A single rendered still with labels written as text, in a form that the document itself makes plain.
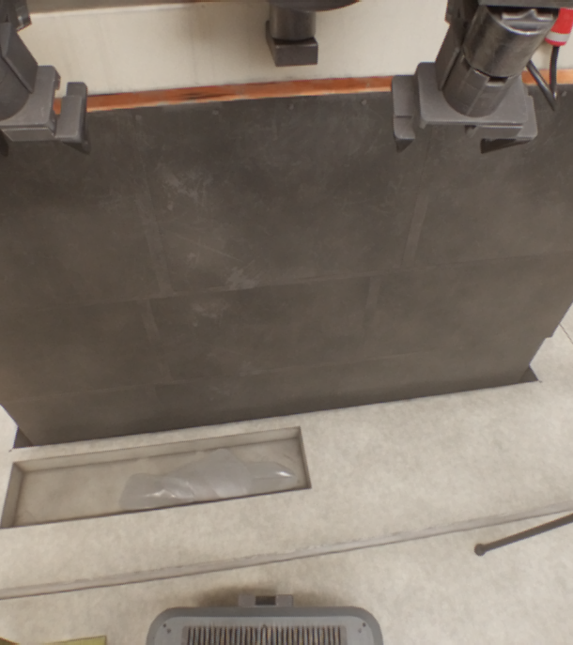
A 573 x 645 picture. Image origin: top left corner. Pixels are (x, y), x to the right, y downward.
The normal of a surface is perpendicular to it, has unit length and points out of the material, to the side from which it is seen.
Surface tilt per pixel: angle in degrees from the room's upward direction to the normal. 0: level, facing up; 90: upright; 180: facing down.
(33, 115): 30
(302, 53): 90
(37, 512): 0
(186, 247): 90
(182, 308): 90
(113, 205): 90
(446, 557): 0
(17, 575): 0
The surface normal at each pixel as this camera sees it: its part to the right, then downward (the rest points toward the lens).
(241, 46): 0.15, 0.74
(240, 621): 0.00, -0.66
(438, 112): 0.00, -0.20
